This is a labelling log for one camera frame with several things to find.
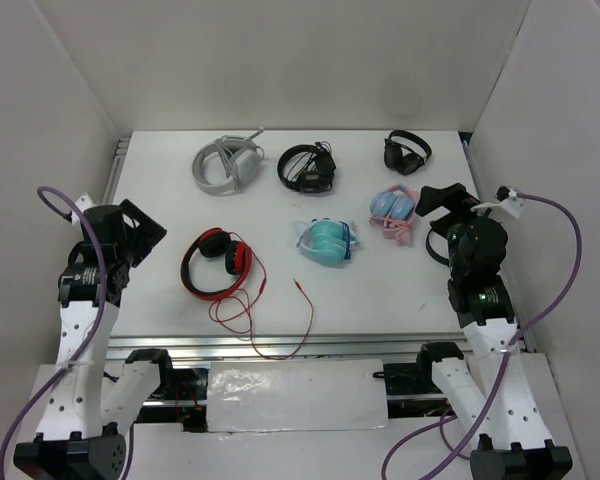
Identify red black headphones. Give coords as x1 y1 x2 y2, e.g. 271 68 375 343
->
180 227 253 302

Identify black folded headphones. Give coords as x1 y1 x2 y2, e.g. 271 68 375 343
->
384 130 432 176

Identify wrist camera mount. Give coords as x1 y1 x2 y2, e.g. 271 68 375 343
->
470 185 525 219
62 192 96 226

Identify aluminium rail frame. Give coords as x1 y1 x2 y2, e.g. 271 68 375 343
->
105 130 537 361

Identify black thin-band headphones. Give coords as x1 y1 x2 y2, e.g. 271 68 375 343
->
425 226 451 269

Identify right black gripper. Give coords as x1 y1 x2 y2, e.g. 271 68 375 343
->
415 181 486 276

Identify white foil-edged panel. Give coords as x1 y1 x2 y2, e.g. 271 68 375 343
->
206 359 389 433

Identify black wired headphones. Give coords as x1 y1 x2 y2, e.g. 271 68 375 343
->
277 141 336 194

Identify white grey headphones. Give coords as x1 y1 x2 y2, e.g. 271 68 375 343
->
191 127 265 196

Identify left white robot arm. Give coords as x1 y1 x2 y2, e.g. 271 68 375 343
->
13 199 177 479

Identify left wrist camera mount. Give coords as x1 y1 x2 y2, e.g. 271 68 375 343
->
62 192 96 226

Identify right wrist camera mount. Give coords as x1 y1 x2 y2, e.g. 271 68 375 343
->
470 185 525 219

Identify teal white headphones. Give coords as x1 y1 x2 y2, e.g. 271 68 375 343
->
293 218 362 268

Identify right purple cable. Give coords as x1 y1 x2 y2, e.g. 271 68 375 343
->
381 193 583 480

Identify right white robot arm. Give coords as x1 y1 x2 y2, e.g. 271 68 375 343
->
415 183 573 479

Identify pink blue cat-ear headphones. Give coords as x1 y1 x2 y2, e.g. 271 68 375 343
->
369 184 420 246

